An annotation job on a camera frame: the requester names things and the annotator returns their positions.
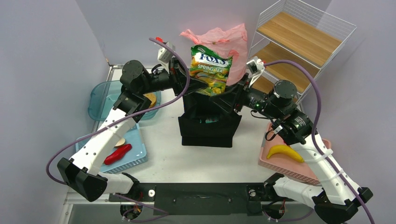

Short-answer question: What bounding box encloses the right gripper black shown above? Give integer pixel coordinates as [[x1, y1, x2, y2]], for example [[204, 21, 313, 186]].
[[211, 73, 283, 119]]

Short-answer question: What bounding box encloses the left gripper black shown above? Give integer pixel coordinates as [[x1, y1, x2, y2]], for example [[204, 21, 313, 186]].
[[140, 57, 208, 98]]

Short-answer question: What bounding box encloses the green Fox's candy bag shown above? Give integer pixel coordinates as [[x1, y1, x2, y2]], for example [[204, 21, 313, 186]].
[[190, 45, 233, 96]]

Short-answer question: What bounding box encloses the black fabric grocery bag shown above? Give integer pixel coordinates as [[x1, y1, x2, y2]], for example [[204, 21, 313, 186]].
[[178, 93, 242, 148]]

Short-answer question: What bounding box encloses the pink plastic grocery bag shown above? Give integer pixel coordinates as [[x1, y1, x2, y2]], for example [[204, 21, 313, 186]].
[[180, 23, 248, 86]]

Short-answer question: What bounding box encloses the yellow banana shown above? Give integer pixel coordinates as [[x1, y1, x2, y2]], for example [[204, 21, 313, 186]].
[[266, 145, 304, 163]]

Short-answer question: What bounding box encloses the red chili pepper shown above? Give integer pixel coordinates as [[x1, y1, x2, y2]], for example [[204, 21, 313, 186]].
[[103, 144, 132, 165]]

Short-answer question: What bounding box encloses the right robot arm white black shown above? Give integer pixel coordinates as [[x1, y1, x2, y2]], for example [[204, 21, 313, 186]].
[[210, 80, 373, 224]]

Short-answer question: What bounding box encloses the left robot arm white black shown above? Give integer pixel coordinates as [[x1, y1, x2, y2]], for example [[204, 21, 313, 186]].
[[57, 59, 208, 202]]

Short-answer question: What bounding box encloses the brown bread slice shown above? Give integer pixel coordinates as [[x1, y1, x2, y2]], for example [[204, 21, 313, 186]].
[[144, 93, 157, 108]]

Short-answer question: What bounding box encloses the blue perforated plastic basket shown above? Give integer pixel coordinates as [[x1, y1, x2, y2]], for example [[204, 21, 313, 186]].
[[72, 123, 147, 175]]

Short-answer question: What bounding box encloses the teal transparent plastic tray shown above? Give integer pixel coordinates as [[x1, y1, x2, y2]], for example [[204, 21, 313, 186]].
[[87, 80, 162, 121]]

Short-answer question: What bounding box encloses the pink perforated plastic basket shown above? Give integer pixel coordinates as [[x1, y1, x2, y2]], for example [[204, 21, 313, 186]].
[[258, 125, 321, 185]]

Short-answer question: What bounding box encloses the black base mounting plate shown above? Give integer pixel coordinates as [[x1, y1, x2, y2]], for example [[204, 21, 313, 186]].
[[108, 182, 282, 216]]

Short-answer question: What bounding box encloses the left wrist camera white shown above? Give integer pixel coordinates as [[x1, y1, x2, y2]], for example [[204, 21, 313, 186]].
[[155, 37, 176, 72]]

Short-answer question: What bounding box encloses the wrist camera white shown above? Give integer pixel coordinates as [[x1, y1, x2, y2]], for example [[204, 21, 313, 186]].
[[246, 56, 265, 87], [155, 37, 176, 72]]

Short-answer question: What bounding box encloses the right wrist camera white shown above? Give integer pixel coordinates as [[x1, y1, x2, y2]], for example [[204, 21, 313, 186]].
[[246, 56, 265, 87]]

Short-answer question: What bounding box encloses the white wire wooden shelf rack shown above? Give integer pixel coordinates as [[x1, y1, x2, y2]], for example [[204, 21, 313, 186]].
[[238, 0, 357, 123]]

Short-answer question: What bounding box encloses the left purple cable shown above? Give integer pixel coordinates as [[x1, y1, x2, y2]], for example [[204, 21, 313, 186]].
[[45, 37, 191, 185]]

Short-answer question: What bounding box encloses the purple cable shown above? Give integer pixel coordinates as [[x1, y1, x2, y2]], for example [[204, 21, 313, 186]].
[[264, 60, 375, 224], [45, 37, 191, 185]]

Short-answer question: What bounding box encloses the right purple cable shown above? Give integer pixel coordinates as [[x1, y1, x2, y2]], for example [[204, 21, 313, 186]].
[[264, 60, 375, 224]]

